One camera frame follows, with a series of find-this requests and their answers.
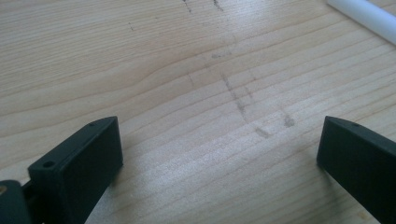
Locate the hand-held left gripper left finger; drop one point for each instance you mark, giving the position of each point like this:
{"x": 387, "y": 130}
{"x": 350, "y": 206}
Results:
{"x": 77, "y": 174}

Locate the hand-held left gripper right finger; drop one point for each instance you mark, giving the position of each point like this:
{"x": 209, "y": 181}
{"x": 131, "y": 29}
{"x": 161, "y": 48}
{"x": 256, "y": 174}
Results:
{"x": 361, "y": 155}

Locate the white plastic tube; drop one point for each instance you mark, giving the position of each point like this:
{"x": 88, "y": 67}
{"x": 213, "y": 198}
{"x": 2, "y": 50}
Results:
{"x": 367, "y": 15}

